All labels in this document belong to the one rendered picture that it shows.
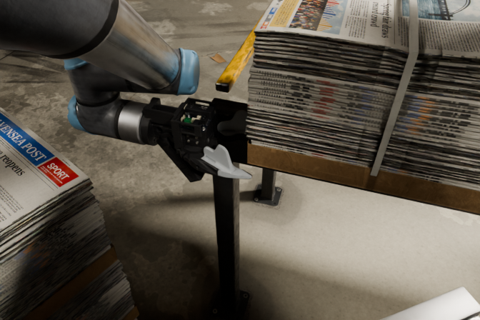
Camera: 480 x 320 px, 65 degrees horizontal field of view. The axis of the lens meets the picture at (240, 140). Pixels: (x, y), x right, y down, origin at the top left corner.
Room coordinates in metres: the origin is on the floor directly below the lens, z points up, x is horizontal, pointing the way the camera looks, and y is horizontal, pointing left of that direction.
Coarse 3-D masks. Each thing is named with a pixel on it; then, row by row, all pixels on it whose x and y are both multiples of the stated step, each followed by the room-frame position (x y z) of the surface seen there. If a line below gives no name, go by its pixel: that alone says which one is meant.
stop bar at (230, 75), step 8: (256, 24) 0.94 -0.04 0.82; (248, 40) 0.85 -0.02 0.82; (240, 48) 0.80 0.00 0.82; (248, 48) 0.80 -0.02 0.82; (240, 56) 0.76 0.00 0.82; (248, 56) 0.77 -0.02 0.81; (232, 64) 0.73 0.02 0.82; (240, 64) 0.73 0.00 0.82; (224, 72) 0.69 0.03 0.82; (232, 72) 0.69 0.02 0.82; (240, 72) 0.72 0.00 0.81; (224, 80) 0.66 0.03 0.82; (232, 80) 0.67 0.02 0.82; (216, 88) 0.65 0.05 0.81; (224, 88) 0.64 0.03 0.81
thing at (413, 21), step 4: (412, 0) 0.49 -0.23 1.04; (416, 0) 0.49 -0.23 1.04; (412, 4) 0.48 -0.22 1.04; (416, 4) 0.48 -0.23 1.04; (412, 8) 0.47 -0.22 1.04; (416, 8) 0.47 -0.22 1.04; (412, 12) 0.46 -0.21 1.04; (416, 12) 0.46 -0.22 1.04; (412, 16) 0.45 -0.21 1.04; (416, 16) 0.44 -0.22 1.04; (412, 20) 0.44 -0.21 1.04; (416, 20) 0.44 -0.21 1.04; (412, 24) 0.43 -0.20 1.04; (416, 24) 0.43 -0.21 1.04; (412, 28) 0.42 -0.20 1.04; (416, 28) 0.42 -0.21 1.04; (412, 32) 0.41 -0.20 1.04; (416, 32) 0.41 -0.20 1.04; (412, 36) 0.40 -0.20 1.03; (416, 36) 0.40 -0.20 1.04; (412, 40) 0.39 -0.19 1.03; (416, 40) 0.39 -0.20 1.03; (412, 44) 0.39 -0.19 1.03; (416, 44) 0.39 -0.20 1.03; (412, 48) 0.38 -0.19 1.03; (416, 48) 0.38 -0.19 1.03
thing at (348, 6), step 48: (288, 0) 0.52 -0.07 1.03; (336, 0) 0.53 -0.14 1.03; (384, 0) 0.53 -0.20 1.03; (288, 48) 0.42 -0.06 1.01; (336, 48) 0.40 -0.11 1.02; (384, 48) 0.39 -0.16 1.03; (288, 96) 0.42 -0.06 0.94; (336, 96) 0.40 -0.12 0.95; (288, 144) 0.41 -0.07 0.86; (336, 144) 0.39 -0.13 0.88
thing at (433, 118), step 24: (432, 0) 0.53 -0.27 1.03; (456, 0) 0.53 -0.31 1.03; (456, 24) 0.45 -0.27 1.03; (456, 48) 0.38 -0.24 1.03; (456, 72) 0.37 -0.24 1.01; (432, 96) 0.37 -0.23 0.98; (456, 96) 0.36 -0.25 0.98; (432, 120) 0.36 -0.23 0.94; (456, 120) 0.35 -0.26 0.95; (432, 144) 0.36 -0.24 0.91; (456, 144) 0.35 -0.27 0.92; (408, 168) 0.36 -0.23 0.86; (432, 168) 0.35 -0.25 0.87; (456, 168) 0.34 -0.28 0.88
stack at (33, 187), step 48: (0, 144) 0.45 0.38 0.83; (48, 144) 0.45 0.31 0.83; (0, 192) 0.35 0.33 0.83; (48, 192) 0.35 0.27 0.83; (0, 240) 0.28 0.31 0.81; (48, 240) 0.32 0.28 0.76; (96, 240) 0.37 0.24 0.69; (0, 288) 0.26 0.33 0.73; (48, 288) 0.29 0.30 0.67; (96, 288) 0.34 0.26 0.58
